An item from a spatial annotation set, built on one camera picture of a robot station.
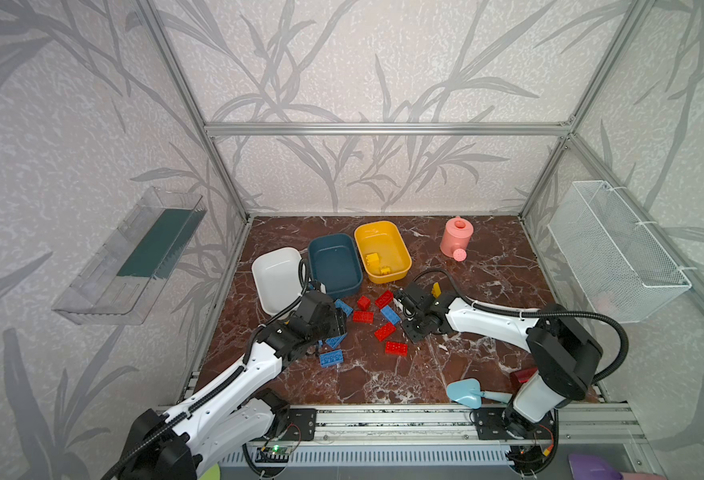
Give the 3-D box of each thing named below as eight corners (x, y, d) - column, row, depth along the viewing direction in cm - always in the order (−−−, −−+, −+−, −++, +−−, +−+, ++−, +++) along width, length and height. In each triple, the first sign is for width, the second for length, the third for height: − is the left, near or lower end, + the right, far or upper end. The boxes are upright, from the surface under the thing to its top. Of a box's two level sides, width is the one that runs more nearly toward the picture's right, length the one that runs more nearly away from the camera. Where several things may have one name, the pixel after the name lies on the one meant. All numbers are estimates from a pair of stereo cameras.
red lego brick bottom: (384, 354, 87) (384, 351, 85) (385, 344, 89) (385, 341, 87) (407, 356, 87) (408, 353, 85) (407, 346, 88) (408, 343, 87)
